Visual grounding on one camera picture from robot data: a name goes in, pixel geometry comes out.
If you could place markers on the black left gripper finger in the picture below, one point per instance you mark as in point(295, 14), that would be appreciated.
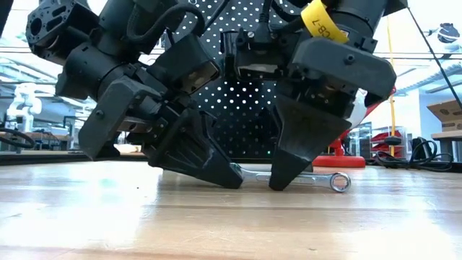
point(195, 155)

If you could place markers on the black metal peg board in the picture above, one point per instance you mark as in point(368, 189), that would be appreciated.
point(249, 144)

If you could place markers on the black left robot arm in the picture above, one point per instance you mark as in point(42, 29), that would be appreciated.
point(90, 72)

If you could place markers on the thin black slanted pole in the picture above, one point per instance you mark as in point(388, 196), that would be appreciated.
point(433, 53)

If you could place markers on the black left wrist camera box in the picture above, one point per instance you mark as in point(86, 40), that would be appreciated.
point(180, 61)

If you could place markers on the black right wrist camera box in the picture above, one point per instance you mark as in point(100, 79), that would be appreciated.
point(260, 54)

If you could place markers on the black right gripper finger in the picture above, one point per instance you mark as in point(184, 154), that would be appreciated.
point(307, 133)

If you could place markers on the red desk lamp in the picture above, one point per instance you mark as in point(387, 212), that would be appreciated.
point(339, 161)

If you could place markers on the brown cardboard box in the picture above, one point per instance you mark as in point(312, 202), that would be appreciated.
point(447, 115)

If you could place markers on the black aluminium table frame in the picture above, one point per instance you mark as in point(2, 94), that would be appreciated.
point(36, 158)

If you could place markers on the silver combination wrench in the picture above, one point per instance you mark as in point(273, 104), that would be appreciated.
point(321, 179)

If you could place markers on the white robot figure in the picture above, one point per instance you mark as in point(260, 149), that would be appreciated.
point(25, 104)

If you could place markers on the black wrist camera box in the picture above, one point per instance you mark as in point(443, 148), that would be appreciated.
point(260, 54)
point(180, 61)

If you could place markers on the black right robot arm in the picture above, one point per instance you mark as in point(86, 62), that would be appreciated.
point(361, 14)

